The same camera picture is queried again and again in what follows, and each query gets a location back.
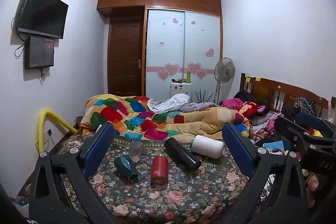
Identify standing fan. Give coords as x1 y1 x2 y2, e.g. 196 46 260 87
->
213 57 235 105

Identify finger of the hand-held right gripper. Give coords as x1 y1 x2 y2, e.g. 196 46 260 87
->
295 110 336 136
273 116 336 153

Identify black monitor cable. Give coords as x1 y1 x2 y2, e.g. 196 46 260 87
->
39 66 50 83

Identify frosted sliding wardrobe door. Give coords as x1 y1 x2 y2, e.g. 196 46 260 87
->
146 9 185 98
184 11 221 104

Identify yellow foam tube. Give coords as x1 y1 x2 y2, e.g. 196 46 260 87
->
37 108 78 155

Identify brown wooden door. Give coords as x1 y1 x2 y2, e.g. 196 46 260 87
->
108 17 145 97

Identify grey blanket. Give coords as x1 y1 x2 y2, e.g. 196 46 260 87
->
148 93 218 113

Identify small black wall monitor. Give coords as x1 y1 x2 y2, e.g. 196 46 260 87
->
24 36 55 70

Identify white bottle cup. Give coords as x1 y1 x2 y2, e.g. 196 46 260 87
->
191 135 224 159

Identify black wall television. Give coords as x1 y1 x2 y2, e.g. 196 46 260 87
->
16 0 69 40

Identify red bottle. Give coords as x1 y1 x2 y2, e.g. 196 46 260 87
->
150 156 169 189

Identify wooden bed headboard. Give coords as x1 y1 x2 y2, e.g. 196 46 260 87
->
239 72 330 119

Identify teal cup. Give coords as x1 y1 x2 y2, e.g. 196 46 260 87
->
114 155 139 182

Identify black television cable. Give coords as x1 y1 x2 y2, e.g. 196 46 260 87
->
11 11 27 59

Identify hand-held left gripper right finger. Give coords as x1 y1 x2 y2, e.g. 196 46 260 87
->
222 122 310 224

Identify person's right hand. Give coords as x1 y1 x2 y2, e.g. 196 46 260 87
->
306 174 320 209

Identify blue book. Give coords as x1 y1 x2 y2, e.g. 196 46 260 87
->
262 140 286 153

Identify black bottle cup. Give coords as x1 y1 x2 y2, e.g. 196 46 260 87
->
164 137 202 172

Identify black bag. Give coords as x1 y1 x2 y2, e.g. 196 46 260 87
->
234 90 254 102

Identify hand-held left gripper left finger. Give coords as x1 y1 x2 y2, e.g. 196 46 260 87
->
28 122 118 224

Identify small white cabinet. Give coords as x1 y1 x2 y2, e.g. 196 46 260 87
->
170 81 193 103

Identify dark dried branches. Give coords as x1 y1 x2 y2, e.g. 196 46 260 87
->
194 88 214 104

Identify clear plastic cup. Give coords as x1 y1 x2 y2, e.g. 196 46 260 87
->
129 139 144 164

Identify pink garment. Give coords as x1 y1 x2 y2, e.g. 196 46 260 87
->
221 98 244 110

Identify pink patterned pillow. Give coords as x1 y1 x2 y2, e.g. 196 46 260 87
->
251 112 283 133

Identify red plush toy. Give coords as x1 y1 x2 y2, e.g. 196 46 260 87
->
236 101 268 119

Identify colourful patchwork quilt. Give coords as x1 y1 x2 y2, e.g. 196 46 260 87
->
80 93 251 141

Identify black dotted cloth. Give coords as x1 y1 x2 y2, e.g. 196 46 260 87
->
294 97 315 113

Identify pink heart stickers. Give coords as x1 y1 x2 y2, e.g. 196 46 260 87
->
157 18 215 81

